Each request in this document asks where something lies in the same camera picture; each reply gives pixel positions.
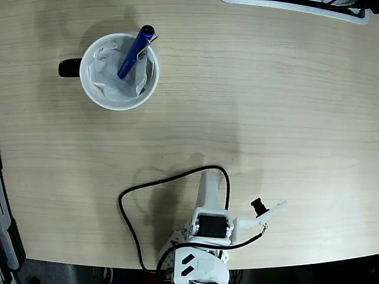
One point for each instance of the blue pen with metal clip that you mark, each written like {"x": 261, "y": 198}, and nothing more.
{"x": 130, "y": 56}

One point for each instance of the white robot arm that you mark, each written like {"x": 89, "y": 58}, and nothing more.
{"x": 204, "y": 266}

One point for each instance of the white crumpled tissue paper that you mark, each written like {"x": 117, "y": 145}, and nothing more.
{"x": 103, "y": 74}

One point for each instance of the grey black equipment case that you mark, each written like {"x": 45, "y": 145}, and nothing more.
{"x": 6, "y": 230}

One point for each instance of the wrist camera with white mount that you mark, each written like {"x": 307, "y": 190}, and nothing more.
{"x": 245, "y": 223}

